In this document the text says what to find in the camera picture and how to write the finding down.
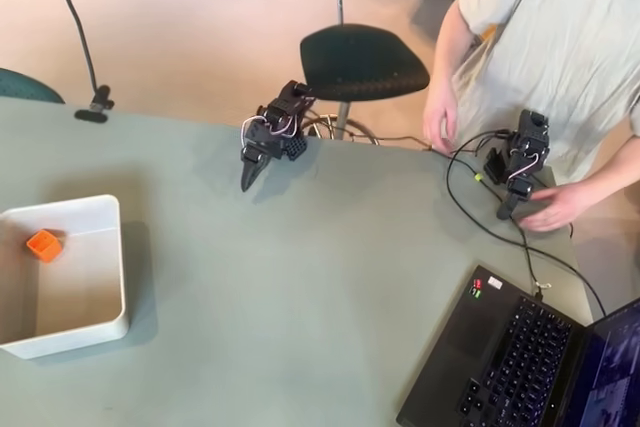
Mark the person's left hand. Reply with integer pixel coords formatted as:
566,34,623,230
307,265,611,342
517,184,596,233

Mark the teal chair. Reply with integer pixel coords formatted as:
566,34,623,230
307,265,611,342
0,67,66,105

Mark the person in beige t-shirt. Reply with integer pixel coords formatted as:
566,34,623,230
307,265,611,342
449,0,640,186

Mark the black gooseneck clamp mount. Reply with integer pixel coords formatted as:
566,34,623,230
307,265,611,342
59,0,115,124

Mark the person's left forearm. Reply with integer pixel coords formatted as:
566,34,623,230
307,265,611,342
582,134,640,204

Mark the person's right forearm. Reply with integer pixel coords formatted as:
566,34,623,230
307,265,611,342
431,4,477,96

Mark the person's right hand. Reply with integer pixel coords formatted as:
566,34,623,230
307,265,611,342
422,88,459,151

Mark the orange cube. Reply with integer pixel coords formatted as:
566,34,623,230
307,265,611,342
26,229,64,264

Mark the black cable with white tag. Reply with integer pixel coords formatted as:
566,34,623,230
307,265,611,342
509,216,552,301

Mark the black laptop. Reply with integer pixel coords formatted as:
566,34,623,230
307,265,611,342
394,264,640,427

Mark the white rectangular bin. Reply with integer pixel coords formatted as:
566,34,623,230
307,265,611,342
0,194,130,361

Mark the black leader arm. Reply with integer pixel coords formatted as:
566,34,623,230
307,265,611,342
484,109,551,221

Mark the dark green perforated chair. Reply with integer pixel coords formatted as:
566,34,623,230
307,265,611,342
298,0,431,146

